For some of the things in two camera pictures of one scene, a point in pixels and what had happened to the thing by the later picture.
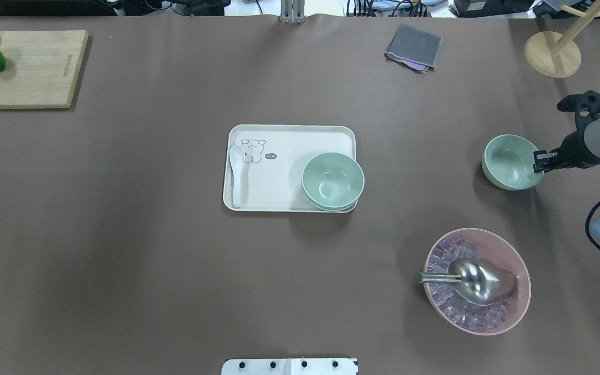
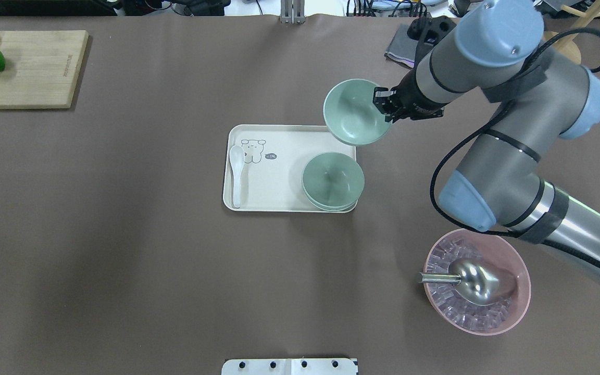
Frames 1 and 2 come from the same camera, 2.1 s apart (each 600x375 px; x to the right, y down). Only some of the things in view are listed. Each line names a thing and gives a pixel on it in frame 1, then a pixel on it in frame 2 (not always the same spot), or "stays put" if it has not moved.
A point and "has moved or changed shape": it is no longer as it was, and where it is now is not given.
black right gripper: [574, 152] -> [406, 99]
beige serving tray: [271, 178] stays put
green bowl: [333, 182] stays put
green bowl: [507, 161] has moved or changed shape
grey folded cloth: [413, 49] stays put
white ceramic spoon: [237, 153] stays put
